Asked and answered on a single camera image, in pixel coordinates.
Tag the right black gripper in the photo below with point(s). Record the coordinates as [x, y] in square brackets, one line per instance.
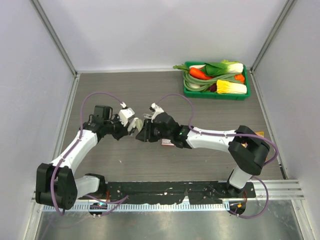
[146, 134]

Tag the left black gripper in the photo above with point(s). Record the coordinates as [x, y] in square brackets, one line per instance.
[122, 132]

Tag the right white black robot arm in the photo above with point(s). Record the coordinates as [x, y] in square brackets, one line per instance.
[248, 150]

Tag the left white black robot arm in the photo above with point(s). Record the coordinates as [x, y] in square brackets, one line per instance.
[56, 185]

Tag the green plastic tray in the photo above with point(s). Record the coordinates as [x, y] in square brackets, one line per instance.
[211, 93]

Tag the green long beans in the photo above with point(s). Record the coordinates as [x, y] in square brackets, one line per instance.
[198, 85]

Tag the yellow napa cabbage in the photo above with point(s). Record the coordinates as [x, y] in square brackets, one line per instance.
[227, 87]

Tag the white green bok choy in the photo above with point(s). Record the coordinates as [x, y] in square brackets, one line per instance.
[223, 68]

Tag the small orange carrot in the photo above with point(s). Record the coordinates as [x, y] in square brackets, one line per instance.
[240, 78]

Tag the orange candy bag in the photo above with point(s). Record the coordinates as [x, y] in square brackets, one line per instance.
[260, 133]

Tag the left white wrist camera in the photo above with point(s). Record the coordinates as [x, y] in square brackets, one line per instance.
[125, 114]

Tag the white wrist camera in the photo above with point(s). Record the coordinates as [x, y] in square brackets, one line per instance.
[125, 114]
[155, 110]

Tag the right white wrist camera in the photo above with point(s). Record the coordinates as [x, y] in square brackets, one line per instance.
[155, 110]

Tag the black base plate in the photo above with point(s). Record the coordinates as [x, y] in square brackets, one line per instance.
[173, 192]

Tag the white slotted cable duct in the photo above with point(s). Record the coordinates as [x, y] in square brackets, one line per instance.
[91, 206]

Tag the aluminium front rail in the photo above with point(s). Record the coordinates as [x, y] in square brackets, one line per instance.
[276, 190]

